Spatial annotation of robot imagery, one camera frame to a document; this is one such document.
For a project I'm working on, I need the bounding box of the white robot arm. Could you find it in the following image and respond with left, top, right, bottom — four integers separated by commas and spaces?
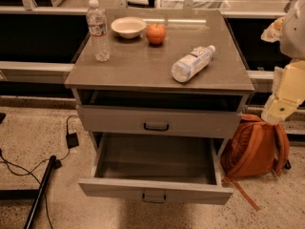
261, 0, 305, 122

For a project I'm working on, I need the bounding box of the white bowl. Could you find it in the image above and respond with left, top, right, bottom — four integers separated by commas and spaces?
111, 17, 147, 39

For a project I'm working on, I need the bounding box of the grey drawer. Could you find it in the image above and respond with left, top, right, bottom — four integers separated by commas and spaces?
76, 105, 241, 138
79, 134, 233, 205

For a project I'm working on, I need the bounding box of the red apple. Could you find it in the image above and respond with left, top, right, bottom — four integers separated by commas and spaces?
146, 23, 166, 45

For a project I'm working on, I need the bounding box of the black power adapter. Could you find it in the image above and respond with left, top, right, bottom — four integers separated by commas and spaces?
66, 133, 79, 149

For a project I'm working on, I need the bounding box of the black cable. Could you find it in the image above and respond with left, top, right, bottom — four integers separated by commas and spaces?
0, 114, 79, 229

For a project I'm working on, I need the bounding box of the upright clear water bottle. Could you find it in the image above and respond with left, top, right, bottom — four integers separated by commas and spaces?
86, 0, 111, 62

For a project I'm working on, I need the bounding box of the black stand leg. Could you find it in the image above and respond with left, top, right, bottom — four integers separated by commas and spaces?
0, 156, 59, 229

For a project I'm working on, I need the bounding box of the grey top drawer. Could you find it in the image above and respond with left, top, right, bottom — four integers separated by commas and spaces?
76, 105, 241, 138

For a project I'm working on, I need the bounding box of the grey drawer cabinet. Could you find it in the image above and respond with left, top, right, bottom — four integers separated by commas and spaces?
64, 8, 256, 151

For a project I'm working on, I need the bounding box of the orange backpack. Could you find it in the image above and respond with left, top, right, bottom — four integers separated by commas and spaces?
220, 114, 291, 211

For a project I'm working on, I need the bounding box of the lying white plastic bottle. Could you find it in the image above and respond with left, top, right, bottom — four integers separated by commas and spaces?
172, 45, 215, 83

